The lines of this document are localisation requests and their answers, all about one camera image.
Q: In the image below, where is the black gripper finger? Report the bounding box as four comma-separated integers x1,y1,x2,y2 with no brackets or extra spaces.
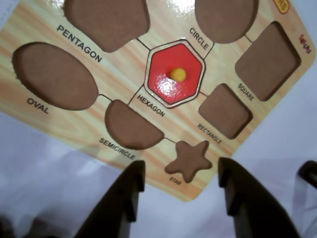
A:
218,157,300,238
74,160,146,238

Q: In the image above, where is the red hexagon piece yellow pin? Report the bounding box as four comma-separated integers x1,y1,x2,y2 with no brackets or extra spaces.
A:
148,44,203,105

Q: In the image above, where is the wooden shape puzzle board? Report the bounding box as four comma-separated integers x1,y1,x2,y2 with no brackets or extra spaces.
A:
0,0,317,203

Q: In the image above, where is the black camera cable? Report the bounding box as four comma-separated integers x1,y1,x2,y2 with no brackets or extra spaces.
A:
298,160,317,191

